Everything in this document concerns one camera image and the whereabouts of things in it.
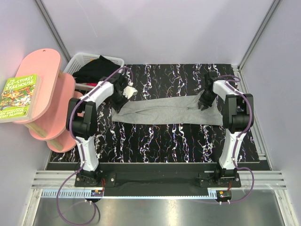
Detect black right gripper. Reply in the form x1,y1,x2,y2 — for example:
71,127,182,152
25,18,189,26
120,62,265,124
198,90,217,110

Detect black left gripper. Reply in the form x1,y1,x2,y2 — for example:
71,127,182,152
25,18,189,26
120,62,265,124
109,91,130,113

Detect grey t shirt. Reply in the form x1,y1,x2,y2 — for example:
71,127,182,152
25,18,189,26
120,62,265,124
111,92,222,126

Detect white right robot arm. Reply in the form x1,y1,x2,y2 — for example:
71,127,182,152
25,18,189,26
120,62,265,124
198,72,254,188

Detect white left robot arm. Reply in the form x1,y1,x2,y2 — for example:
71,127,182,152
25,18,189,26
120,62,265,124
66,73,132,186

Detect red and beige clothes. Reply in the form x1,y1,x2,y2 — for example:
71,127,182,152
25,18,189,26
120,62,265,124
82,82,98,87

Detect black t shirt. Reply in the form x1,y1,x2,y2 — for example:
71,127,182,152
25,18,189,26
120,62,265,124
72,56,120,83

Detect pink tiered wooden shelf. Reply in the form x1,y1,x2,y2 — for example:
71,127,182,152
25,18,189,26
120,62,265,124
16,48,81,153

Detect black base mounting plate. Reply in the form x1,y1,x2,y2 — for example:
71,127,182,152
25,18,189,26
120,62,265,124
75,163,241,198

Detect right orange connector board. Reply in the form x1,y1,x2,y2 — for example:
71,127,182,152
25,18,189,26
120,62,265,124
217,190,232,200

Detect orange connector board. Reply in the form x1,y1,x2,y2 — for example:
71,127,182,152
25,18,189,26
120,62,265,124
91,189,104,197
217,190,232,200

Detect left orange connector board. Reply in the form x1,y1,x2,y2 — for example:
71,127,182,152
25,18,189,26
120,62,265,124
91,189,104,197

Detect green treehouse book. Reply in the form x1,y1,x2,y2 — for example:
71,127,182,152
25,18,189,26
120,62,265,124
0,74,42,123

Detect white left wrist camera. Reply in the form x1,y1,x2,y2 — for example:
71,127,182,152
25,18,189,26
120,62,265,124
123,82,138,99

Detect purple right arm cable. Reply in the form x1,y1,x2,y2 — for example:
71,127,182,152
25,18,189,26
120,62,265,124
218,75,255,204

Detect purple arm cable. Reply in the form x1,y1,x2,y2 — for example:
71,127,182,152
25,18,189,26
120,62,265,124
55,66,135,224
218,75,255,204

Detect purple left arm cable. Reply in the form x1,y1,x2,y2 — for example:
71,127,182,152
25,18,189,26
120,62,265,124
55,66,135,224

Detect aluminium frame rail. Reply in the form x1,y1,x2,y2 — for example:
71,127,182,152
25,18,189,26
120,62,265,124
31,170,78,188

